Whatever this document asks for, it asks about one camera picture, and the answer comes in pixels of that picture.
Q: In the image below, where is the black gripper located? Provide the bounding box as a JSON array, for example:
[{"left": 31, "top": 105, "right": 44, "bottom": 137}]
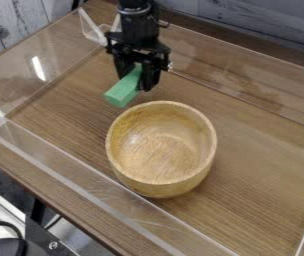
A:
[{"left": 105, "top": 9, "right": 171, "bottom": 92}]

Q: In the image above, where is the green rectangular block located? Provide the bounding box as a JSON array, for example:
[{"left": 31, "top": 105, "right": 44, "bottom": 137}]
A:
[{"left": 104, "top": 64, "right": 141, "bottom": 108}]

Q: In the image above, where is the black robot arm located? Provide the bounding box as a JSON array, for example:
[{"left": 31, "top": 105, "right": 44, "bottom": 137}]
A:
[{"left": 105, "top": 0, "right": 171, "bottom": 92}]

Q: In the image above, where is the brown wooden bowl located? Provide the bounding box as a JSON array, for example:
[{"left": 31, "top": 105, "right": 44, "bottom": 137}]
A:
[{"left": 105, "top": 101, "right": 218, "bottom": 198}]

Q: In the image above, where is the black table leg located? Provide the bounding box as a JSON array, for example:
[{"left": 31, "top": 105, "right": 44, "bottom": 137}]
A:
[{"left": 31, "top": 199, "right": 47, "bottom": 225}]

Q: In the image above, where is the clear acrylic corner bracket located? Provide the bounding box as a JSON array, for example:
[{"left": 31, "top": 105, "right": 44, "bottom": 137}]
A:
[{"left": 77, "top": 7, "right": 121, "bottom": 47}]

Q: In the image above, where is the clear acrylic tray wall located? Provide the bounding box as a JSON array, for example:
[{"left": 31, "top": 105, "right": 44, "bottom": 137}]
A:
[{"left": 0, "top": 1, "right": 304, "bottom": 256}]

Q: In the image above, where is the grey metal bracket with screw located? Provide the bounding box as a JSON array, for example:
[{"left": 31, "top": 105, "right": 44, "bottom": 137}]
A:
[{"left": 25, "top": 219, "right": 80, "bottom": 256}]

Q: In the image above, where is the black cable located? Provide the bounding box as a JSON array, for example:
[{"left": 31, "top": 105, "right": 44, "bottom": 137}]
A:
[{"left": 0, "top": 220, "right": 27, "bottom": 256}]

